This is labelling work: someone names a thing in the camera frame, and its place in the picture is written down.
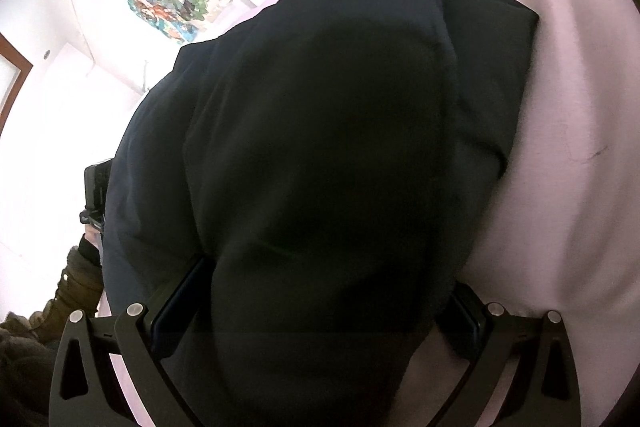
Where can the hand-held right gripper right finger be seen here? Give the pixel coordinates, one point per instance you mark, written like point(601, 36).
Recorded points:
point(467, 324)

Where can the person's dark fuzzy clothing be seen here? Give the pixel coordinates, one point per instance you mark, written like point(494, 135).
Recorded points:
point(22, 372)

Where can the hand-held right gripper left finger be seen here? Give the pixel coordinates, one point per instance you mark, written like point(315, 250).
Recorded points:
point(175, 312)

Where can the person's left hand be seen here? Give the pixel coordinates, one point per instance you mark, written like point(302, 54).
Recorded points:
point(92, 239)

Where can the person's left forearm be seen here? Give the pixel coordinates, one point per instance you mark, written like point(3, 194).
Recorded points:
point(75, 292)

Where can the pink bed sheet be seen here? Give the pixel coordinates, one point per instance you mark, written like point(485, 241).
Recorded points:
point(560, 157)

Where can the dark padded jacket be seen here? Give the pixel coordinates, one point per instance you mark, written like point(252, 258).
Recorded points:
point(320, 157)

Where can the wooden door frame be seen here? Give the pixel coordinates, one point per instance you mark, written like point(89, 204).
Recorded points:
point(15, 72)

